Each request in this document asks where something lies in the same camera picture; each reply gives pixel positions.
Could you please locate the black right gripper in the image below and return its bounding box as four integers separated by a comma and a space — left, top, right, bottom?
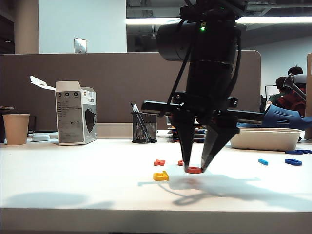
141, 60, 264, 172

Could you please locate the orange letter o magnet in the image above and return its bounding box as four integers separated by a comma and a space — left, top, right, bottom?
184, 166, 203, 175

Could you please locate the yellow letter d magnet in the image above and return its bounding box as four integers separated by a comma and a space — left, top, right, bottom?
153, 170, 170, 182

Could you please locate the dark blue letter g magnet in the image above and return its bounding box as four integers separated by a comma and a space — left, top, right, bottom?
284, 158, 303, 166

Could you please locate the black mesh pen holder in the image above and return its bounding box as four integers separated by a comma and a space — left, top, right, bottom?
131, 112, 158, 144

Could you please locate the beige oval pulp container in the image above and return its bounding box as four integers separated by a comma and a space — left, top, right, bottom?
229, 127, 303, 152

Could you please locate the black white pen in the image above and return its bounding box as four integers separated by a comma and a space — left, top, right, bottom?
131, 103, 151, 142

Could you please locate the computer monitor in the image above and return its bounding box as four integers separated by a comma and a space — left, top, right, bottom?
264, 85, 279, 103

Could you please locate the person in green shirt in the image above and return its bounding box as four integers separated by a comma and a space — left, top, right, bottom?
266, 76, 290, 108

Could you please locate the blue rubber slipper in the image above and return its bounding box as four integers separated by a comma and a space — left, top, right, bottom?
261, 104, 312, 131

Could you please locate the brown cardboard box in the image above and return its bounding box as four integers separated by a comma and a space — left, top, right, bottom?
306, 53, 312, 141

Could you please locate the person in grey shirt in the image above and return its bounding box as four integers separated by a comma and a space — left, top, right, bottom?
287, 65, 308, 89

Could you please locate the brown fabric desk divider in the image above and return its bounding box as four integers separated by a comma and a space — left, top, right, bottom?
0, 50, 262, 125

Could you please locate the long ceiling light strip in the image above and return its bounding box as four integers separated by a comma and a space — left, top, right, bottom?
125, 16, 312, 26

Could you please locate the grey white mask box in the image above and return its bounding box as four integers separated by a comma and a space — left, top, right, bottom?
29, 75, 98, 146

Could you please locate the small white plastic case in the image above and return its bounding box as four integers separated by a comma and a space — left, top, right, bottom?
31, 134, 51, 142

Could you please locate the tan paper cup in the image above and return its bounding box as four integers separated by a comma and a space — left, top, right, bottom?
2, 114, 31, 146

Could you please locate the beige round column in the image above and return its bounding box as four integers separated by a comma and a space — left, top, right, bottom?
14, 0, 40, 55

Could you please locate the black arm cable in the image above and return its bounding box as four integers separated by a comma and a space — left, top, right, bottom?
229, 34, 243, 98
166, 19, 194, 104

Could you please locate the grey metal handle tool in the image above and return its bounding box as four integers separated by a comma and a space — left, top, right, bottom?
283, 73, 307, 102

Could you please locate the silver wall plate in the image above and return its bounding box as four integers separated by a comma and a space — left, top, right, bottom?
74, 38, 88, 54

